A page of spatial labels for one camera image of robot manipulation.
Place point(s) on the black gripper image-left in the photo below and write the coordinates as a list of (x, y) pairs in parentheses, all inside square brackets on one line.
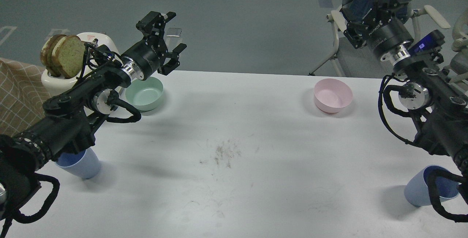
[(151, 54)]

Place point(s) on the silver floor plate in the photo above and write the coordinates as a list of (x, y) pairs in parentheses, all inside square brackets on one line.
[(174, 32)]

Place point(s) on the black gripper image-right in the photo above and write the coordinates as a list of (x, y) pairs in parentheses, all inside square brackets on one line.
[(374, 23)]

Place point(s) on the grey office chair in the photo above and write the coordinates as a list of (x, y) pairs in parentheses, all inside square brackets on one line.
[(361, 63)]

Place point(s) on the blue cup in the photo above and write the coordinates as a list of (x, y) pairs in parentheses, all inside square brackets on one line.
[(84, 164), (416, 191)]

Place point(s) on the mint green bowl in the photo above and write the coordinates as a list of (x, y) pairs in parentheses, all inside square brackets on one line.
[(145, 95)]

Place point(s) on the brown grid patterned cloth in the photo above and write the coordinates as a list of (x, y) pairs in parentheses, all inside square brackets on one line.
[(21, 96)]

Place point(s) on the cream white toaster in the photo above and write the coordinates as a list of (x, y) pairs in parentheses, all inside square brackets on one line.
[(56, 86)]

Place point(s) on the pink bowl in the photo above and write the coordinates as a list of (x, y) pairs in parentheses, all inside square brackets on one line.
[(332, 95)]

